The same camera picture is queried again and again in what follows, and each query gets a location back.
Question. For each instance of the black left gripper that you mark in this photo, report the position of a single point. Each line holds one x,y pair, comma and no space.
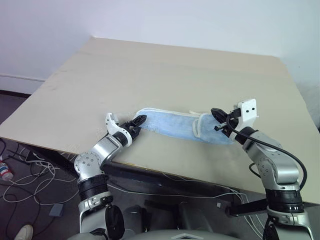
128,125

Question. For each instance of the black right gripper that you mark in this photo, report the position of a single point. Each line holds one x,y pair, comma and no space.
232,121

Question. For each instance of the light blue towel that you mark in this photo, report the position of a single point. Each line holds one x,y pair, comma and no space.
175,123

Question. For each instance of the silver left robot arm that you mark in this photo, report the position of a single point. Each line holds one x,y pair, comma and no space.
93,155

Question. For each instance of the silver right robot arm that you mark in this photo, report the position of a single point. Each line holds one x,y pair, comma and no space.
275,167

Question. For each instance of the silver robot torso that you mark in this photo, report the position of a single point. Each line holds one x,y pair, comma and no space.
162,235

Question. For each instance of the small gray box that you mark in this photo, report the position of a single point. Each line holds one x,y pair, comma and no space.
56,210

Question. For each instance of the plastic bottle with red label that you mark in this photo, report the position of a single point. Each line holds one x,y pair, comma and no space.
5,171

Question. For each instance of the white shoe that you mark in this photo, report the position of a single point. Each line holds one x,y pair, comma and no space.
23,232

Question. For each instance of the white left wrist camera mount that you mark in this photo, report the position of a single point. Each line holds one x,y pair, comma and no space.
112,126

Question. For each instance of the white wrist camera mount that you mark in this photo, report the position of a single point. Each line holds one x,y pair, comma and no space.
112,126
247,112

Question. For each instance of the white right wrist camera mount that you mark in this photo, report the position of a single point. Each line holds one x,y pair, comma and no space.
247,112

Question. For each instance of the black table frame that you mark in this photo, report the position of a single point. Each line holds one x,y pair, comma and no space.
150,178

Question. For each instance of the black bar bracket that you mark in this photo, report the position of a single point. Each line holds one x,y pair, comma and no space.
247,206

